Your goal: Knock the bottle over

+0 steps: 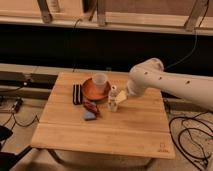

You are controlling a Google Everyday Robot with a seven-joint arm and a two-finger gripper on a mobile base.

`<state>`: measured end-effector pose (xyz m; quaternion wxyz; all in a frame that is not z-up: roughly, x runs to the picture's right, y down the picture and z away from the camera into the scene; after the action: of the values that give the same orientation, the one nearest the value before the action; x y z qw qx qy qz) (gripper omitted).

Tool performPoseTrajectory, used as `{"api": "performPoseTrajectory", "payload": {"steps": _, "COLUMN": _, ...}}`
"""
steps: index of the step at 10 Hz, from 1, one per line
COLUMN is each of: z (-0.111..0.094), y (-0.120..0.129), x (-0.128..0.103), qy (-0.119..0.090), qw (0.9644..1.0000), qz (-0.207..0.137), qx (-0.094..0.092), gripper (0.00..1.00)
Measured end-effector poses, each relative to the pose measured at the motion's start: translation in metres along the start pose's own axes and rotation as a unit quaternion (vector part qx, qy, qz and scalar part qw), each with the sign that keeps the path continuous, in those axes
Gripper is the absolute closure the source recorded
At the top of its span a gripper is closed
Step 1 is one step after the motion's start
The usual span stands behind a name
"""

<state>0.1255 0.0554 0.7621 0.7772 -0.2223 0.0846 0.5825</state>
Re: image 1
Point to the cream wedge gripper finger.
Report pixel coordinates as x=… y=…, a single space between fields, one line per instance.
x=121 y=97

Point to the small clear plastic bottle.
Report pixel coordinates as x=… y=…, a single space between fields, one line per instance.
x=112 y=105

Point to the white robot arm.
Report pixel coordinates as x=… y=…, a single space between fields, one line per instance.
x=151 y=74

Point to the translucent plastic cup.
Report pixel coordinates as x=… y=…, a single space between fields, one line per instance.
x=100 y=81

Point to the orange round plate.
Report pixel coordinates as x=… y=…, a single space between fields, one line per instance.
x=91 y=93

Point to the wooden table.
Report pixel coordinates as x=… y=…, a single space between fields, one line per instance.
x=138 y=128

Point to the blue sponge piece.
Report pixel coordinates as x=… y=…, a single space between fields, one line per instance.
x=88 y=116

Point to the black rectangular block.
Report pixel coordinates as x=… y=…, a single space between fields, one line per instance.
x=77 y=94

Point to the black power adapter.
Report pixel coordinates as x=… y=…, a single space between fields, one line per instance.
x=16 y=106

